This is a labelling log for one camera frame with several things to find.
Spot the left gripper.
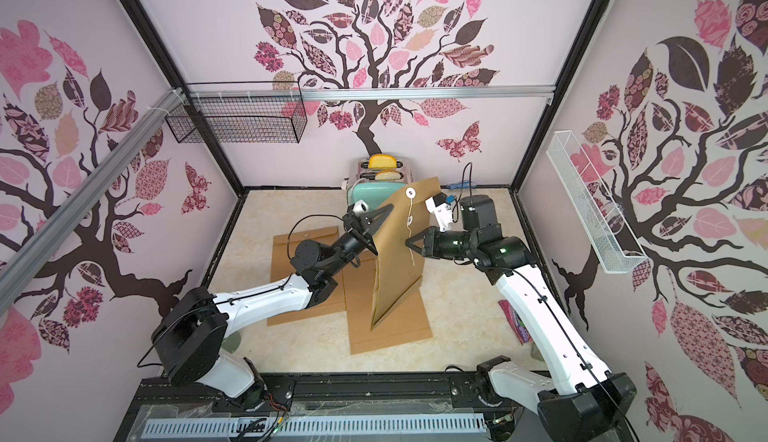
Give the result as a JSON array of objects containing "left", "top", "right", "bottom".
[{"left": 322, "top": 204, "right": 392, "bottom": 277}]

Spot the brown file bag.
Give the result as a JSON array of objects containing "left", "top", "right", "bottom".
[
  {"left": 267, "top": 226, "right": 346, "bottom": 326},
  {"left": 341, "top": 251, "right": 432, "bottom": 355},
  {"left": 371, "top": 177, "right": 441, "bottom": 328}
]

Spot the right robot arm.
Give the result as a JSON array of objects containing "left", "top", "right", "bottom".
[{"left": 406, "top": 193, "right": 638, "bottom": 441}]

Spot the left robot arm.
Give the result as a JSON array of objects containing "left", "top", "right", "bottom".
[{"left": 152, "top": 203, "right": 393, "bottom": 399}]

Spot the colourful patterned bag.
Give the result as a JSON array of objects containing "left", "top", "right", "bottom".
[{"left": 498, "top": 300, "right": 532, "bottom": 344}]

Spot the mint green toaster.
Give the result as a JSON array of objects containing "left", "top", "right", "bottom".
[{"left": 344, "top": 156, "right": 415, "bottom": 209}]

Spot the yellow bread slice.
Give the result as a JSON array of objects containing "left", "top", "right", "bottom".
[{"left": 368, "top": 154, "right": 398, "bottom": 170}]

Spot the green cup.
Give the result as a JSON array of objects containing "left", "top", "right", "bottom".
[{"left": 221, "top": 331, "right": 242, "bottom": 354}]

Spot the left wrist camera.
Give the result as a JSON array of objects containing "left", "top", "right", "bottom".
[{"left": 352, "top": 200, "right": 369, "bottom": 215}]

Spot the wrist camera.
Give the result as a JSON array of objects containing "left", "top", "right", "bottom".
[
  {"left": 425, "top": 192, "right": 456, "bottom": 232},
  {"left": 352, "top": 200, "right": 369, "bottom": 215}
]

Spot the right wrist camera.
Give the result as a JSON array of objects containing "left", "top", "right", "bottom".
[{"left": 425, "top": 192, "right": 456, "bottom": 232}]

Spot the blue object at wall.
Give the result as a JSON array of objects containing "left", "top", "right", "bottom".
[{"left": 445, "top": 181, "right": 476, "bottom": 190}]

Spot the black wire basket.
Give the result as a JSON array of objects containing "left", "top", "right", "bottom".
[{"left": 165, "top": 81, "right": 308, "bottom": 144}]

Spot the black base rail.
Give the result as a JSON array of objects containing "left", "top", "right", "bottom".
[{"left": 113, "top": 371, "right": 631, "bottom": 442}]

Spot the white slotted cable duct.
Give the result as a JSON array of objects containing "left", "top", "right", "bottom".
[{"left": 132, "top": 413, "right": 487, "bottom": 441}]

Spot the white wire basket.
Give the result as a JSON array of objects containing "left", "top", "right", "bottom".
[{"left": 546, "top": 131, "right": 648, "bottom": 274}]

